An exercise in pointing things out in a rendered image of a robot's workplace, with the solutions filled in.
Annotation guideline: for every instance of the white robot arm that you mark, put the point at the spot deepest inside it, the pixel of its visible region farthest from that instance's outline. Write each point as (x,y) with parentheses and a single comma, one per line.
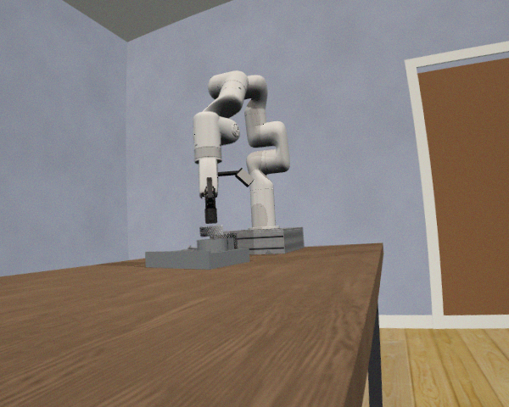
(229,91)

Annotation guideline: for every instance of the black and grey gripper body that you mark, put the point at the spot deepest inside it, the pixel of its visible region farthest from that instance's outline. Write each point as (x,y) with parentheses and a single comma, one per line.
(208,167)

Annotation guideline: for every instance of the grey gear with yellow arrow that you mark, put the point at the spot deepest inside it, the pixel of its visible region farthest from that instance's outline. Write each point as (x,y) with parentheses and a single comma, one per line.
(209,231)

